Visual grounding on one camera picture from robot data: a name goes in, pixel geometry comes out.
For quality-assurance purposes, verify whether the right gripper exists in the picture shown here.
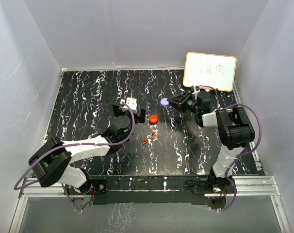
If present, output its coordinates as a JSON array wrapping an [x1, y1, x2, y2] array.
[[167, 91, 200, 114]]

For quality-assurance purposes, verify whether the aluminium frame rail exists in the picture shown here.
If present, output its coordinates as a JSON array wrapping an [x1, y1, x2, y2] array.
[[10, 176, 291, 233]]

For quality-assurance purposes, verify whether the yellow framed whiteboard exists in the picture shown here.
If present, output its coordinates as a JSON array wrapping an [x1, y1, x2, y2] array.
[[183, 52, 237, 92]]

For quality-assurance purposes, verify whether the orange earbud charging case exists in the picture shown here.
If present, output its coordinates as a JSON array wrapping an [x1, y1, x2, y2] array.
[[148, 115, 158, 125]]

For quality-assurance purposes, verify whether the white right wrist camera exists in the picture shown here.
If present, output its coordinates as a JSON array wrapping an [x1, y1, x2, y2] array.
[[191, 86, 201, 99]]

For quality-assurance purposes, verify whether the lilac earbud charging case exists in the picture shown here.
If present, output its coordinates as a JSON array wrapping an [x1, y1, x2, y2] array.
[[160, 98, 169, 107]]

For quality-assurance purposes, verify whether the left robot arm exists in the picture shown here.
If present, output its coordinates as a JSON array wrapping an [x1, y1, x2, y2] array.
[[28, 103, 146, 194]]

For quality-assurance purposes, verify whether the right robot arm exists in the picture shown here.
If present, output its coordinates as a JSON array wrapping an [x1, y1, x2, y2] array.
[[168, 91, 255, 193]]

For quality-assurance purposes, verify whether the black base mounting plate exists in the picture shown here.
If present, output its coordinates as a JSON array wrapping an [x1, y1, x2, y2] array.
[[64, 176, 237, 206]]

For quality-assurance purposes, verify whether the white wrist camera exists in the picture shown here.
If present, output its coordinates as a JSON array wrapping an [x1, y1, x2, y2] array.
[[191, 86, 201, 99], [120, 98, 137, 113]]

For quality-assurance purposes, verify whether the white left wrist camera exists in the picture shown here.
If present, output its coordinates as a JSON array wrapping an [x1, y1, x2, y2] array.
[[120, 98, 137, 113]]

